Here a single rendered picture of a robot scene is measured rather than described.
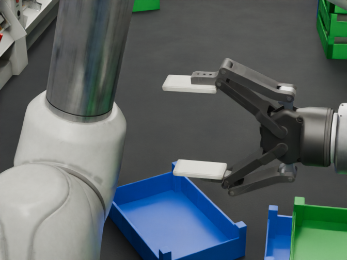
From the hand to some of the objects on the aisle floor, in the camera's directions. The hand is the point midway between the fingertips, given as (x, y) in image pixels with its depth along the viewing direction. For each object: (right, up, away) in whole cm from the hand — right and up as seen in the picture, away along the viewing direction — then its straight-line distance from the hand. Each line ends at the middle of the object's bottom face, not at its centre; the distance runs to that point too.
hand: (178, 127), depth 100 cm
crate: (+31, -31, +44) cm, 62 cm away
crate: (+33, -30, +58) cm, 73 cm away
